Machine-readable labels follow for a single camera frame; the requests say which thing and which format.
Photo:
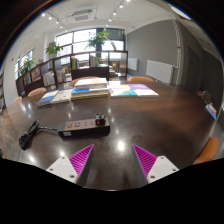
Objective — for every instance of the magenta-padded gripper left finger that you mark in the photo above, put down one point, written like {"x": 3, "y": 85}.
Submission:
{"x": 63, "y": 166}

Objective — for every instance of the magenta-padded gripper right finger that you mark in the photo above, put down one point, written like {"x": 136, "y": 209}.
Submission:
{"x": 160, "y": 166}

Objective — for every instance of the black power strip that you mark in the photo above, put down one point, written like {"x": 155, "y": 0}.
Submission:
{"x": 80, "y": 128}

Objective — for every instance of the orange chair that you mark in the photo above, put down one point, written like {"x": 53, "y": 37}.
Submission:
{"x": 206, "y": 150}

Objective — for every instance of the yellowish book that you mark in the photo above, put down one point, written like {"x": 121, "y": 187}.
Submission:
{"x": 88, "y": 97}

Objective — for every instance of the blue box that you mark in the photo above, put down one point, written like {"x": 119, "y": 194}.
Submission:
{"x": 211, "y": 110}

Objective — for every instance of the blue and white book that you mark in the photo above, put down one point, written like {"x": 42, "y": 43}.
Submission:
{"x": 87, "y": 90}

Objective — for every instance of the brown bag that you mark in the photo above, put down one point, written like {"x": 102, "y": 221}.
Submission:
{"x": 205, "y": 96}

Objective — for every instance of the colourful illustrated book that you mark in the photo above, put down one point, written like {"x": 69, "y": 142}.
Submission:
{"x": 121, "y": 90}

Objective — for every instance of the cream thick book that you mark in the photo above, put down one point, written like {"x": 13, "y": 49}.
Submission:
{"x": 90, "y": 82}

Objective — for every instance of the dark open shelf unit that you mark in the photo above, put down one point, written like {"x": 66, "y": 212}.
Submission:
{"x": 90, "y": 71}

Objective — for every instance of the green plant by window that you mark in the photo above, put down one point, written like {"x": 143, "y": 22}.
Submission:
{"x": 26, "y": 65}

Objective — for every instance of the small green potted plant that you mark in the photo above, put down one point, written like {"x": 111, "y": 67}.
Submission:
{"x": 53, "y": 49}

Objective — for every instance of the large green potted plant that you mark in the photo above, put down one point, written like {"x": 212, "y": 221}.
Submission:
{"x": 98, "y": 39}

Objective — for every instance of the ceiling air conditioner unit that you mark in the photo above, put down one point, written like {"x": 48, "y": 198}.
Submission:
{"x": 82, "y": 16}

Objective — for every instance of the ceiling lights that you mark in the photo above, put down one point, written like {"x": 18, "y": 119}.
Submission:
{"x": 115, "y": 13}

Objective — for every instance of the wall bookshelf with books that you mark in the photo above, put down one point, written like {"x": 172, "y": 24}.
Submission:
{"x": 1, "y": 96}

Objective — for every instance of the large white wall radiator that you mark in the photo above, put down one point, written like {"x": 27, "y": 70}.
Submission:
{"x": 159, "y": 71}

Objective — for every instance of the small white wall radiator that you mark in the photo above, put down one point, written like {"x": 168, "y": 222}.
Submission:
{"x": 133, "y": 64}

